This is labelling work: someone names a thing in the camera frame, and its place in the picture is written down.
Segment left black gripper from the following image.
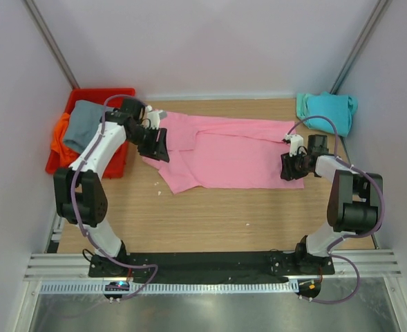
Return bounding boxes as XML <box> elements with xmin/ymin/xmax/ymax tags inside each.
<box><xmin>127</xmin><ymin>126</ymin><xmax>169</xmax><ymax>163</ymax></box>

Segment pink t shirt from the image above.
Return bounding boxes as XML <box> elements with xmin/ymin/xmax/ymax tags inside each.
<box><xmin>143</xmin><ymin>111</ymin><xmax>304</xmax><ymax>194</ymax></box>

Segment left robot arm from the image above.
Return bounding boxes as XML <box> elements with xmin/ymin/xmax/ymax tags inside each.
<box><xmin>53</xmin><ymin>94</ymin><xmax>169</xmax><ymax>277</ymax></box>

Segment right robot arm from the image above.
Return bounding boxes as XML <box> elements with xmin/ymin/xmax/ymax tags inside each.
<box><xmin>281</xmin><ymin>134</ymin><xmax>383</xmax><ymax>274</ymax></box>

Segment red plastic bin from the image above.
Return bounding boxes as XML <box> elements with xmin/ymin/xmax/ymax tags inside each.
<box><xmin>45</xmin><ymin>87</ymin><xmax>136</xmax><ymax>178</ymax></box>

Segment teal folded t shirt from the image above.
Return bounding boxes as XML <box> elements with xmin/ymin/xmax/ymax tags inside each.
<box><xmin>296</xmin><ymin>92</ymin><xmax>359</xmax><ymax>137</ymax></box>

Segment grey t shirt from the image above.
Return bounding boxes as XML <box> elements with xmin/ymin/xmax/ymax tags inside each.
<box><xmin>63</xmin><ymin>100</ymin><xmax>113</xmax><ymax>154</ymax></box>

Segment orange t shirt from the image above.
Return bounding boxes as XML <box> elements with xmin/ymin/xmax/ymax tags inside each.
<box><xmin>50</xmin><ymin>113</ymin><xmax>79</xmax><ymax>169</ymax></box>

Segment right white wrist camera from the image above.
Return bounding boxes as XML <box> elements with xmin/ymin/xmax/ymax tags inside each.
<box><xmin>283</xmin><ymin>134</ymin><xmax>304</xmax><ymax>157</ymax></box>

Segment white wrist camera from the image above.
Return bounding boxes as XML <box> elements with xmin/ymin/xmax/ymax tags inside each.
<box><xmin>142</xmin><ymin>105</ymin><xmax>167</xmax><ymax>129</ymax></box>
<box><xmin>283</xmin><ymin>134</ymin><xmax>304</xmax><ymax>157</ymax></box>

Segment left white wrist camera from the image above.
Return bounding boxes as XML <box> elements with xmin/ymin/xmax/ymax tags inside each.
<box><xmin>142</xmin><ymin>105</ymin><xmax>167</xmax><ymax>129</ymax></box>

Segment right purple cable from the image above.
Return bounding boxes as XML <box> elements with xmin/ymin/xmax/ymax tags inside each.
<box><xmin>284</xmin><ymin>115</ymin><xmax>386</xmax><ymax>304</ymax></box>

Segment purple cable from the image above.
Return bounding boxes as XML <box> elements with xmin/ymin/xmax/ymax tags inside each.
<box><xmin>70</xmin><ymin>95</ymin><xmax>159</xmax><ymax>300</ymax></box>
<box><xmin>284</xmin><ymin>115</ymin><xmax>386</xmax><ymax>304</ymax></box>

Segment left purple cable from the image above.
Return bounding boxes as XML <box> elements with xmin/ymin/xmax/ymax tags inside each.
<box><xmin>70</xmin><ymin>95</ymin><xmax>159</xmax><ymax>300</ymax></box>

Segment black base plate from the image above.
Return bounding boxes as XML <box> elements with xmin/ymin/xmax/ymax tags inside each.
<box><xmin>88</xmin><ymin>249</ymin><xmax>335</xmax><ymax>284</ymax></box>

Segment slotted cable duct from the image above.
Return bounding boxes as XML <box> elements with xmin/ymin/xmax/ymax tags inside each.
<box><xmin>39</xmin><ymin>279</ymin><xmax>299</xmax><ymax>295</ymax></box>

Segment right corner metal post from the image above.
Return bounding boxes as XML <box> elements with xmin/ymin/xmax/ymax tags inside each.
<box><xmin>330</xmin><ymin>0</ymin><xmax>392</xmax><ymax>95</ymax></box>

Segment corner metal post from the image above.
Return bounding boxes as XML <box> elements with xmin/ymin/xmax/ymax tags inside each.
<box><xmin>330</xmin><ymin>0</ymin><xmax>392</xmax><ymax>95</ymax></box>
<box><xmin>22</xmin><ymin>0</ymin><xmax>79</xmax><ymax>89</ymax></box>

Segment left corner metal post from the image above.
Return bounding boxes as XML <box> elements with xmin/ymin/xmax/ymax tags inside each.
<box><xmin>22</xmin><ymin>0</ymin><xmax>79</xmax><ymax>89</ymax></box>

